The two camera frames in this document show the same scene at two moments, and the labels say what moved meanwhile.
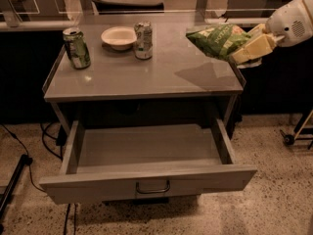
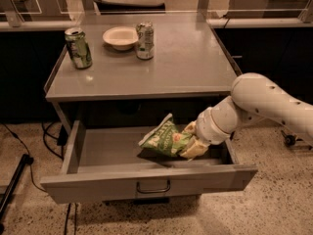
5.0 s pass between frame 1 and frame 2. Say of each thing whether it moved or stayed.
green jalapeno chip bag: moved
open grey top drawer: stayed
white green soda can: stayed
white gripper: moved
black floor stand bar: stayed
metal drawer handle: stayed
